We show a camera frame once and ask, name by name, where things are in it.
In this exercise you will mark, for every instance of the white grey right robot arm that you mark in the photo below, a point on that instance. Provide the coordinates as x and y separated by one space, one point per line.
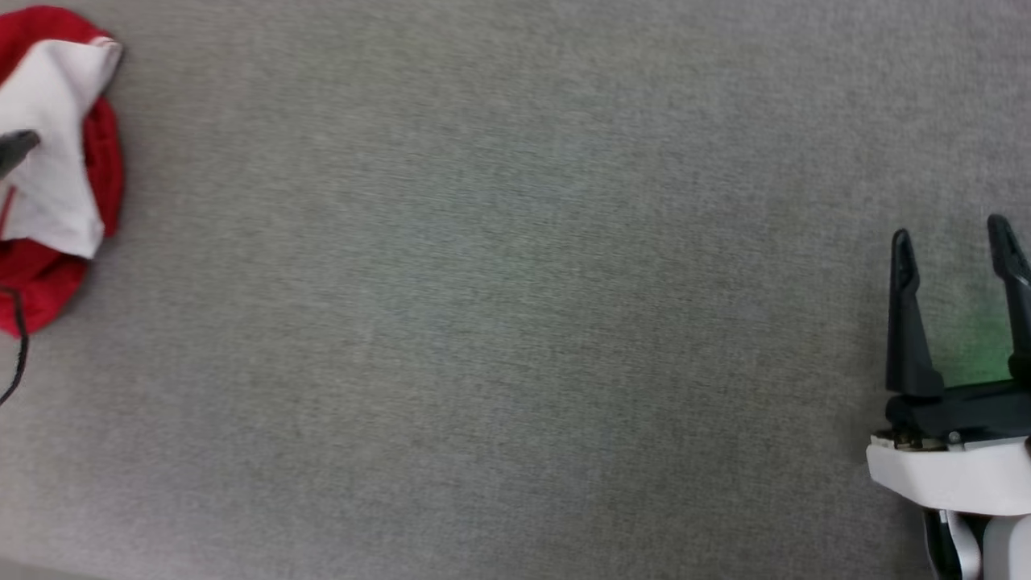
1007 552

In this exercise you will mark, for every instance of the grey fabric sofa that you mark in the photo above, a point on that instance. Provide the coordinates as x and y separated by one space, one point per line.
483 282

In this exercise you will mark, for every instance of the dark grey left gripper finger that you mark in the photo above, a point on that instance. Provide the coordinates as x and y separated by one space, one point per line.
16 148

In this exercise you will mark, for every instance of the dark and white right gripper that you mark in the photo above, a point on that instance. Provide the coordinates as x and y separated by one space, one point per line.
958 467

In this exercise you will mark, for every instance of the red and white jersey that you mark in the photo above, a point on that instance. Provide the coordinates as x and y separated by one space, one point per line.
50 97

